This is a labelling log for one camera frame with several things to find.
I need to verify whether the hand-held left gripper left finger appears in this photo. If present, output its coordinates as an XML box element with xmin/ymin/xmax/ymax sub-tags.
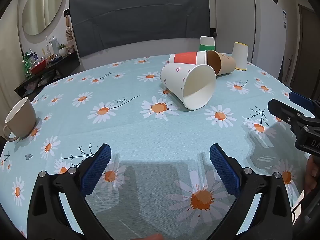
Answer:
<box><xmin>26</xmin><ymin>144</ymin><xmax>118</xmax><ymax>240</ymax></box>

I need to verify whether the red bowl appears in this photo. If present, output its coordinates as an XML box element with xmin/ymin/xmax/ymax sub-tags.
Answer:
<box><xmin>30</xmin><ymin>59</ymin><xmax>48</xmax><ymax>75</ymax></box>

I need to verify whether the daisy print tablecloth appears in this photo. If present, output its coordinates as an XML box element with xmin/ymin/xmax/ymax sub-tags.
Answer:
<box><xmin>0</xmin><ymin>52</ymin><xmax>313</xmax><ymax>240</ymax></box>

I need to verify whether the oval wall mirror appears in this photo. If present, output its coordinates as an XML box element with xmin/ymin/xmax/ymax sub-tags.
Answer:
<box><xmin>17</xmin><ymin>0</ymin><xmax>68</xmax><ymax>43</ymax></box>

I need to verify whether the beige ceramic mug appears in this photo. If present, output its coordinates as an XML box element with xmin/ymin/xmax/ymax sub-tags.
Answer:
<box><xmin>2</xmin><ymin>96</ymin><xmax>37</xmax><ymax>143</ymax></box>

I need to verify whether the white refrigerator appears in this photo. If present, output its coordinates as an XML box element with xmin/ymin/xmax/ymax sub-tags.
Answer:
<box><xmin>214</xmin><ymin>0</ymin><xmax>287</xmax><ymax>83</ymax></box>

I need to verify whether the yellow and white paper cup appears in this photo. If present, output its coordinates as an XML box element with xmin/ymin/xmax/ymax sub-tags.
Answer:
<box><xmin>231</xmin><ymin>42</ymin><xmax>249</xmax><ymax>71</ymax></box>

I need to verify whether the green and white paper cup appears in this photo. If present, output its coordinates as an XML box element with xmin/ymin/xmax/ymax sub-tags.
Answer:
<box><xmin>199</xmin><ymin>36</ymin><xmax>216</xmax><ymax>52</ymax></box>

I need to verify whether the dark grey hanging cloth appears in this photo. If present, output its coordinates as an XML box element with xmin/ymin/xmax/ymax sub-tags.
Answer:
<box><xmin>68</xmin><ymin>0</ymin><xmax>211</xmax><ymax>58</ymax></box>

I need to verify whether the green bottle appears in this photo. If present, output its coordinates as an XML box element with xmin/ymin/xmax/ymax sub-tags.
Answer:
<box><xmin>22</xmin><ymin>52</ymin><xmax>31</xmax><ymax>78</ymax></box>

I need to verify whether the hanging scrub brush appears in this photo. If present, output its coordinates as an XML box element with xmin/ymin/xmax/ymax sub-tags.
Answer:
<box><xmin>65</xmin><ymin>15</ymin><xmax>74</xmax><ymax>43</ymax></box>

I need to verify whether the white paper cup with hearts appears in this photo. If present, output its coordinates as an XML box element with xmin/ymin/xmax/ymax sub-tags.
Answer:
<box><xmin>160</xmin><ymin>62</ymin><xmax>217</xmax><ymax>111</ymax></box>

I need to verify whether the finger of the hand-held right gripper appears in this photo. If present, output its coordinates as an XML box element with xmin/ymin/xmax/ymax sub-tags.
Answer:
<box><xmin>289</xmin><ymin>91</ymin><xmax>320</xmax><ymax>118</ymax></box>
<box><xmin>267</xmin><ymin>99</ymin><xmax>320</xmax><ymax>131</ymax></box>

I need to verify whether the black side counter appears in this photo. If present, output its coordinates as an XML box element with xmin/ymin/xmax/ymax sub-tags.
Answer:
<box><xmin>14</xmin><ymin>51</ymin><xmax>81</xmax><ymax>103</ymax></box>

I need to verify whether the red and white paper cup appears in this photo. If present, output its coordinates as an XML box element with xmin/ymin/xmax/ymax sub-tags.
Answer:
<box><xmin>169</xmin><ymin>51</ymin><xmax>208</xmax><ymax>66</ymax></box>

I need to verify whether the brown paper cup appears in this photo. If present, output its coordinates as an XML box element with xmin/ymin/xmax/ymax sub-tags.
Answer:
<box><xmin>206</xmin><ymin>50</ymin><xmax>236</xmax><ymax>77</ymax></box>

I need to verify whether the person's right hand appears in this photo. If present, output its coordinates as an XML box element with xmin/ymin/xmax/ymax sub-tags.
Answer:
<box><xmin>303</xmin><ymin>154</ymin><xmax>320</xmax><ymax>193</ymax></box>

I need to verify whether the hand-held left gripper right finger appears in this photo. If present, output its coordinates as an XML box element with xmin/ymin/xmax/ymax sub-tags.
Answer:
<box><xmin>209</xmin><ymin>144</ymin><xmax>294</xmax><ymax>240</ymax></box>

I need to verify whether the brown door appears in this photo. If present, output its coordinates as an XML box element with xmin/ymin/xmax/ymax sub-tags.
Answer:
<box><xmin>289</xmin><ymin>4</ymin><xmax>318</xmax><ymax>91</ymax></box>

